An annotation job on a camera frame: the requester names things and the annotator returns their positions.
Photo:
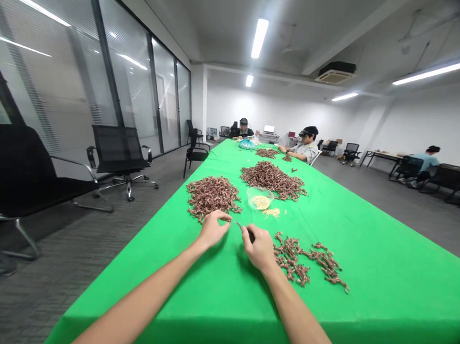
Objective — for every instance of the person's left hand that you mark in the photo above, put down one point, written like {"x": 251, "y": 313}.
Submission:
{"x": 210, "y": 231}

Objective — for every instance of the person's right hand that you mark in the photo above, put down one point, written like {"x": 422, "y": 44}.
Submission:
{"x": 261, "y": 248}

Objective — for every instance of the small metal tweezers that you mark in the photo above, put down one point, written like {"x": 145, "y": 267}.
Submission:
{"x": 238, "y": 224}

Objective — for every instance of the scattered brown twisted pieces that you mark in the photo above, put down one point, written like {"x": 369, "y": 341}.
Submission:
{"x": 297, "y": 258}

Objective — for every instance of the pile of brown twisted pieces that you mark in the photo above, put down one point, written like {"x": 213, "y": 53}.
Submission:
{"x": 212, "y": 194}
{"x": 267, "y": 153}

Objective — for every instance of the pile of beige bits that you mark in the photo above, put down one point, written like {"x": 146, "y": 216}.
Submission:
{"x": 271, "y": 212}

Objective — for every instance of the clear glass bowl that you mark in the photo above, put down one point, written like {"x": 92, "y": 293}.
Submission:
{"x": 259, "y": 199}

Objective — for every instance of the green tablecloth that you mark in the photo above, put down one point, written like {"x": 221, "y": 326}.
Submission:
{"x": 245, "y": 297}

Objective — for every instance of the large pile of brown pieces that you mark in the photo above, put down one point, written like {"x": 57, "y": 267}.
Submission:
{"x": 272, "y": 180}

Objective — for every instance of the black cantilever chair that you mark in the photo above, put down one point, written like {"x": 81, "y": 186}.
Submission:
{"x": 195, "y": 152}
{"x": 193, "y": 131}
{"x": 23, "y": 175}

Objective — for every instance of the small heap of brown pieces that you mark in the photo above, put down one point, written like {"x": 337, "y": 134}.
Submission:
{"x": 287, "y": 158}

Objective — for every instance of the blue and white bag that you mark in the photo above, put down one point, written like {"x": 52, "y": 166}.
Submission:
{"x": 246, "y": 144}

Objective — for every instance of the white desk with monitor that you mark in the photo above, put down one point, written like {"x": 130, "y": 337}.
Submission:
{"x": 269, "y": 133}

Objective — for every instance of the black mesh swivel chair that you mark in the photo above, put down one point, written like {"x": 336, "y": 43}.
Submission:
{"x": 118, "y": 153}

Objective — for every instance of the cardboard box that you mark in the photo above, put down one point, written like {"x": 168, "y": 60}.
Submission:
{"x": 338, "y": 142}

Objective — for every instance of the wooden desk with black legs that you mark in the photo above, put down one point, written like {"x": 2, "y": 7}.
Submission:
{"x": 383, "y": 154}

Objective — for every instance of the long ceiling light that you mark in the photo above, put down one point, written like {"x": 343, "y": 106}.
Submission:
{"x": 249, "y": 80}
{"x": 344, "y": 97}
{"x": 259, "y": 37}
{"x": 431, "y": 73}

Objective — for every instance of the ceiling air conditioner unit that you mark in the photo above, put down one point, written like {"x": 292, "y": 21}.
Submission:
{"x": 336, "y": 72}

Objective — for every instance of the glass partition with black frame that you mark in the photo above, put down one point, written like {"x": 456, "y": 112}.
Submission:
{"x": 84, "y": 73}

